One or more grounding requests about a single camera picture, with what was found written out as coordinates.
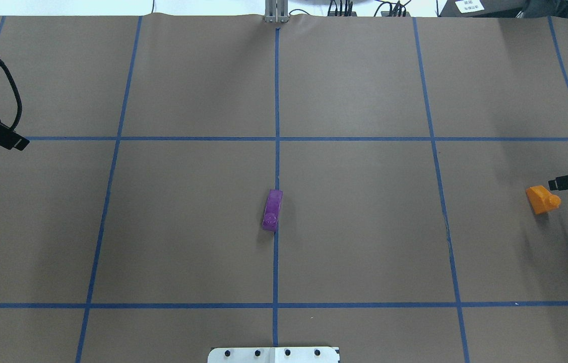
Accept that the aluminium frame post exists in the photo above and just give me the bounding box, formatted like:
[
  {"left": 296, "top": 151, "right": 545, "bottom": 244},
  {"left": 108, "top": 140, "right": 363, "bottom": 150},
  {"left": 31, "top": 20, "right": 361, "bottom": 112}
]
[{"left": 264, "top": 0, "right": 290, "bottom": 24}]

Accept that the white metal base plate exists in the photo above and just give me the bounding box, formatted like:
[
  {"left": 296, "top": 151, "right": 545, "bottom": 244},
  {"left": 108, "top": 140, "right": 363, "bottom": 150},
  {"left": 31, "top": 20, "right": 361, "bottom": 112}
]
[{"left": 206, "top": 346, "right": 341, "bottom": 362}]

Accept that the purple trapezoid block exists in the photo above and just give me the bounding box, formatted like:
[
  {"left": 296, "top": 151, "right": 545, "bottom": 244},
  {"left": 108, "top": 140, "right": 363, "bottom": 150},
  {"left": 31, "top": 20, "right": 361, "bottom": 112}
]
[{"left": 262, "top": 189, "right": 283, "bottom": 232}]

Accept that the black box with label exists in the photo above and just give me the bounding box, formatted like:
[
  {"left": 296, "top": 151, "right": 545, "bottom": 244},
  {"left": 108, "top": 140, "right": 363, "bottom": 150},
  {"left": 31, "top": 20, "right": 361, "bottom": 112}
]
[{"left": 438, "top": 1, "right": 528, "bottom": 18}]

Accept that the orange trapezoid block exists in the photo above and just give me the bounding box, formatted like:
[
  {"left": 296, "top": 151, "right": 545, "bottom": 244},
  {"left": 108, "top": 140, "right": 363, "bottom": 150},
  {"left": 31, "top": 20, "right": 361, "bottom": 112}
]
[{"left": 525, "top": 185, "right": 561, "bottom": 215}]

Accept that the black cable bundle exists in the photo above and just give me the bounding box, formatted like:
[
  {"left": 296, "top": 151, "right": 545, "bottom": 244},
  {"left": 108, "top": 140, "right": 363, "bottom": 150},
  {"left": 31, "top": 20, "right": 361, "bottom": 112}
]
[{"left": 327, "top": 0, "right": 412, "bottom": 18}]

